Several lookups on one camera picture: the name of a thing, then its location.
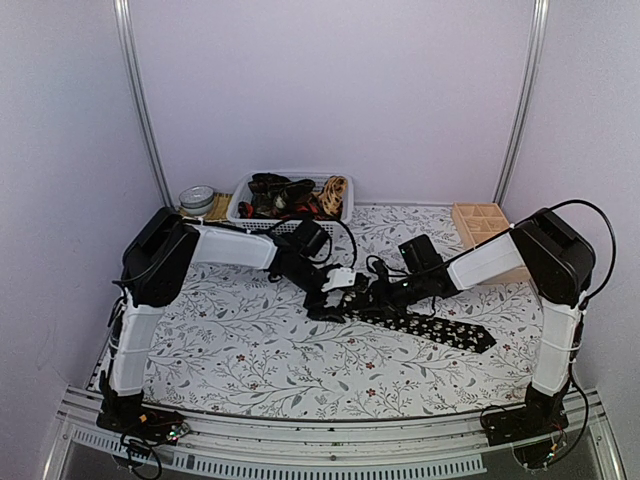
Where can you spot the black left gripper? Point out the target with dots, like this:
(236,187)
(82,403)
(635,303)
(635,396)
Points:
(330,314)

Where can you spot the wooden divided box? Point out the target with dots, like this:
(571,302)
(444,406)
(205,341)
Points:
(477,222)

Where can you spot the aluminium frame post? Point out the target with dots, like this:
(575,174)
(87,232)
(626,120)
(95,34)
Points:
(533,57)
(125,31)

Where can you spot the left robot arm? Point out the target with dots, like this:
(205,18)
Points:
(155,266)

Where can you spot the dark floral brown tie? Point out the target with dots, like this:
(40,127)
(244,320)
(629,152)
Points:
(281,190)

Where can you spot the yellow beetle print tie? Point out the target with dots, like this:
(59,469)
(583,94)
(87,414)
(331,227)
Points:
(331,198)

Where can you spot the woven bamboo mat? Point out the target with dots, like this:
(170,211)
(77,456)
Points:
(217,212)

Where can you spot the front aluminium rail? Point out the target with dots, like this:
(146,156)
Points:
(440,447)

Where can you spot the red navy striped tie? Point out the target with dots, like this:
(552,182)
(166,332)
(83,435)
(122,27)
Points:
(266,210)

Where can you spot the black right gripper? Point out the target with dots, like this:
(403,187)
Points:
(385,297)

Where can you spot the left aluminium frame post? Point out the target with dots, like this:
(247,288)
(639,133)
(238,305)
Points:
(125,31)

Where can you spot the right aluminium frame post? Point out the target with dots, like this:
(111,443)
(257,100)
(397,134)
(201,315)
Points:
(533,57)

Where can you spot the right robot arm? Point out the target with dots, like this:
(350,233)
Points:
(557,262)

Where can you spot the black white floral tie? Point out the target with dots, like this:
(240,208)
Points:
(459,335)

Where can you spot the white plastic basket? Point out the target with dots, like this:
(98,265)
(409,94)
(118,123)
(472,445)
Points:
(332,225)

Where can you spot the patterned ceramic bowl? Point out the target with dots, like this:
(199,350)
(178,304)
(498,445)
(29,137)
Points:
(197,200)

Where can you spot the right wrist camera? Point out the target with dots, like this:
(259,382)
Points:
(376,265)

